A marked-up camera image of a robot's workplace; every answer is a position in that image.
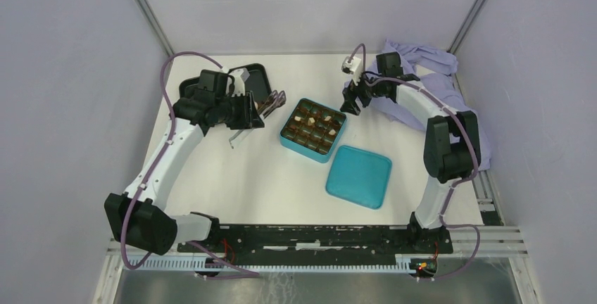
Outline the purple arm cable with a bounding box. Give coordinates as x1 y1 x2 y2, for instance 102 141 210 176
120 51 262 280
349 43 482 281

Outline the white cable duct rail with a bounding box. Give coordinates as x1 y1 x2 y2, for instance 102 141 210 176
122 255 439 274

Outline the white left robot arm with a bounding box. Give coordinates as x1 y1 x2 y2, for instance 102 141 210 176
104 68 265 255

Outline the black chocolate tray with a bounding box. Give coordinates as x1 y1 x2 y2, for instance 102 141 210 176
178 63 272 104

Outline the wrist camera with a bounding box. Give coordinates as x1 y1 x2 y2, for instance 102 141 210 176
229 68 249 96
341 56 363 84

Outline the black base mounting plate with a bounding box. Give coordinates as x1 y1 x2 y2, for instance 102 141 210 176
200 224 454 255

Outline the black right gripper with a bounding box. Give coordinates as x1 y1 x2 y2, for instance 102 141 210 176
339 68 385 117

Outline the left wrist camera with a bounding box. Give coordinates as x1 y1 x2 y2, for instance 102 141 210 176
229 68 249 96

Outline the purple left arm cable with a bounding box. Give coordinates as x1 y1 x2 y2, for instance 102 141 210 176
120 51 262 280

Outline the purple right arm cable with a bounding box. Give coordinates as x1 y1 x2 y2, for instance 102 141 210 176
349 43 482 281

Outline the teal chocolate box with dividers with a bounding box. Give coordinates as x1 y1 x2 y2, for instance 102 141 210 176
279 98 347 163

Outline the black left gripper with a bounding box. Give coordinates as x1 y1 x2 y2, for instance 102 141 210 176
215 91 265 130

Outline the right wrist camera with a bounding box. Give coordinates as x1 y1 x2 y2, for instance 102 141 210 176
341 56 363 84

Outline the teal box lid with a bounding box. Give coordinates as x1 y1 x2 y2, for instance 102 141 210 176
325 145 392 210

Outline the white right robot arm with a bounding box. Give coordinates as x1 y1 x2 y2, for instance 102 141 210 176
340 52 481 253

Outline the lavender crumpled cloth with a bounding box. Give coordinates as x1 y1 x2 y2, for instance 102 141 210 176
345 38 493 171

